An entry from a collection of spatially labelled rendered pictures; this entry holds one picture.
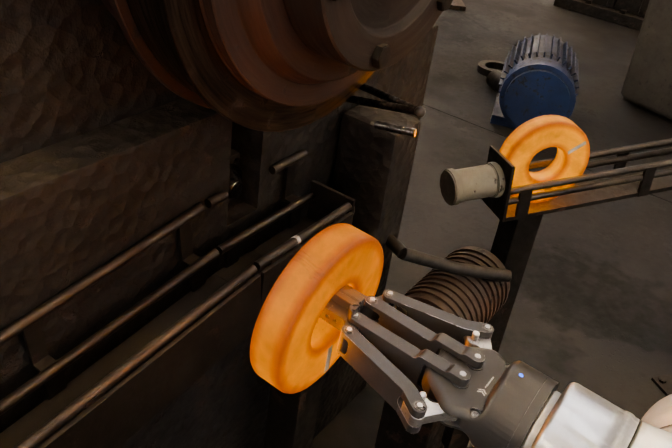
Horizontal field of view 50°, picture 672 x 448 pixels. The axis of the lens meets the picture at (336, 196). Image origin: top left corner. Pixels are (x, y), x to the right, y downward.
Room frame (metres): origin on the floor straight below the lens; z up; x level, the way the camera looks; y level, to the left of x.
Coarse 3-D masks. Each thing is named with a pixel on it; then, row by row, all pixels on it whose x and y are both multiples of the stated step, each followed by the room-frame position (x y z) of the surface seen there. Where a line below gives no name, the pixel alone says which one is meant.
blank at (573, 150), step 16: (528, 128) 1.08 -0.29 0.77; (544, 128) 1.07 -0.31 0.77; (560, 128) 1.08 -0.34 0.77; (576, 128) 1.09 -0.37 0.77; (512, 144) 1.07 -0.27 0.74; (528, 144) 1.07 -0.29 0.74; (544, 144) 1.07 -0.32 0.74; (560, 144) 1.08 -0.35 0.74; (576, 144) 1.09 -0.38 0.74; (512, 160) 1.06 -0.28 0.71; (528, 160) 1.07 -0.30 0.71; (560, 160) 1.10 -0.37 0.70; (576, 160) 1.10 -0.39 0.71; (528, 176) 1.07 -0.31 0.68; (544, 176) 1.10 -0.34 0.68; (560, 176) 1.09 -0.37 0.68
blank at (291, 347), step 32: (320, 256) 0.47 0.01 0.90; (352, 256) 0.49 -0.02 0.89; (288, 288) 0.45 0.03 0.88; (320, 288) 0.45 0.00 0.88; (256, 320) 0.44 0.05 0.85; (288, 320) 0.43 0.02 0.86; (320, 320) 0.51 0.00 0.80; (256, 352) 0.43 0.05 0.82; (288, 352) 0.43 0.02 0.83; (320, 352) 0.48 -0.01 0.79; (288, 384) 0.44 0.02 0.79
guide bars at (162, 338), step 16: (320, 224) 0.80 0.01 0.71; (288, 240) 0.75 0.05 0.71; (304, 240) 0.77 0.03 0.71; (272, 256) 0.71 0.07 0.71; (240, 272) 0.67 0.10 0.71; (256, 272) 0.69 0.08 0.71; (224, 288) 0.64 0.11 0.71; (208, 304) 0.62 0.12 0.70; (192, 320) 0.60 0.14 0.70; (160, 336) 0.57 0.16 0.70; (176, 336) 0.59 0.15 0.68; (144, 352) 0.54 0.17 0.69; (128, 368) 0.52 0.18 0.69; (96, 384) 0.50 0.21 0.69; (112, 384) 0.50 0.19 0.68; (80, 400) 0.48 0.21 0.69; (96, 400) 0.49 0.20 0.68; (64, 416) 0.46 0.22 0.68; (48, 432) 0.44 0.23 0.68
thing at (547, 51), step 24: (528, 48) 2.90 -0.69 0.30; (552, 48) 2.81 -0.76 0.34; (504, 72) 2.85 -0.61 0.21; (528, 72) 2.64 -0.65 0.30; (552, 72) 2.64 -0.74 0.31; (576, 72) 2.81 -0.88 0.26; (504, 96) 2.67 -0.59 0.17; (528, 96) 2.63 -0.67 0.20; (552, 96) 2.61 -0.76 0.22; (504, 120) 2.77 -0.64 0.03
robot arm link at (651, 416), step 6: (666, 396) 0.50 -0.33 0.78; (660, 402) 0.49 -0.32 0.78; (666, 402) 0.48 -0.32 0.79; (654, 408) 0.47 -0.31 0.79; (660, 408) 0.46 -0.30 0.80; (666, 408) 0.46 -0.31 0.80; (648, 414) 0.47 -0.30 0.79; (654, 414) 0.46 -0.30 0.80; (660, 414) 0.45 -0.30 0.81; (666, 414) 0.44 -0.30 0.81; (642, 420) 0.46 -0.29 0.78; (648, 420) 0.45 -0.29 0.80; (654, 420) 0.44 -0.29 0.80; (660, 420) 0.44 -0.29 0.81; (666, 420) 0.43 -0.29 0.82; (654, 426) 0.43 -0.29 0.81; (660, 426) 0.42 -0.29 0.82; (666, 426) 0.42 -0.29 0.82
